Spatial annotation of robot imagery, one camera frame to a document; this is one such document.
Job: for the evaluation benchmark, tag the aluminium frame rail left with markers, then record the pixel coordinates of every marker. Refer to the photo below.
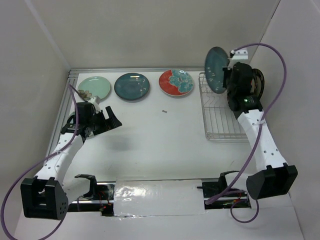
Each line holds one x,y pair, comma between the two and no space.
63,113

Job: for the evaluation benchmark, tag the dark teal plate front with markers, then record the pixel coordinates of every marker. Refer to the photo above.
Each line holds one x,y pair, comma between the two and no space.
216,59

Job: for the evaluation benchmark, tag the black rimmed beige plate front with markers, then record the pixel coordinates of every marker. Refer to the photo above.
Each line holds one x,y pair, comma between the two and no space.
257,83

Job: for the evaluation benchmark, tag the white wire dish rack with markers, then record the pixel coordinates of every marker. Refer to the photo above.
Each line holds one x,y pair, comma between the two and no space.
219,121

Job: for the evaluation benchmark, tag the mint green flower plate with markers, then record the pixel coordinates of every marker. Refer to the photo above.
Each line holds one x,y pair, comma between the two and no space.
71,121
95,86

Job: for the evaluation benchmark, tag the red teal floral plate back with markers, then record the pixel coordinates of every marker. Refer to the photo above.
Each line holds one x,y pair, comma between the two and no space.
176,82

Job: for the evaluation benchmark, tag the mint green flower plate back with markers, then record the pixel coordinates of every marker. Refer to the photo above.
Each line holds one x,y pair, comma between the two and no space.
95,86

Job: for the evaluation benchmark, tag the dark teal plate back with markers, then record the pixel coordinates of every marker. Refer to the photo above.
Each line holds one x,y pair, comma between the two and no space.
132,86

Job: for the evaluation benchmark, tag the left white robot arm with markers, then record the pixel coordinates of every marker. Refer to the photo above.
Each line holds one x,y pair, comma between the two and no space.
47,195

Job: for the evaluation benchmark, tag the mint green flower plate front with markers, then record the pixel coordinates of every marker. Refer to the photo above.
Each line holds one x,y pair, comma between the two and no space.
71,121

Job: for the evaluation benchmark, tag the white foil cover sheet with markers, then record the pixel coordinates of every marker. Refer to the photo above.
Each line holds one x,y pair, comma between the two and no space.
152,198

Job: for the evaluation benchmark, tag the aluminium frame rail back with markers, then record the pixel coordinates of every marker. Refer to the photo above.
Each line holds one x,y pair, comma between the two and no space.
74,72

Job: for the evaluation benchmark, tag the dark teal plate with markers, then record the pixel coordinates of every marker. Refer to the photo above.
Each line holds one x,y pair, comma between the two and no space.
216,59
132,86

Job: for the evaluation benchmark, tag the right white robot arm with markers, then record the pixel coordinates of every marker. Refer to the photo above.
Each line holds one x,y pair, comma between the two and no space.
274,177

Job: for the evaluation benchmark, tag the aluminium frame rail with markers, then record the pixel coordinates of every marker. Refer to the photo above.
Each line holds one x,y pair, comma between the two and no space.
74,72
63,113

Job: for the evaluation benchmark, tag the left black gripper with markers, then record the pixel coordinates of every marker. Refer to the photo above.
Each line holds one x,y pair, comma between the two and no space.
112,121

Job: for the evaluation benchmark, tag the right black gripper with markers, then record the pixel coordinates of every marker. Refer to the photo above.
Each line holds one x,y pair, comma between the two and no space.
227,78

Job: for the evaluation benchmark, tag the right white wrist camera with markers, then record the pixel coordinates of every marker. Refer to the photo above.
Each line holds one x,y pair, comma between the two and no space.
235,56

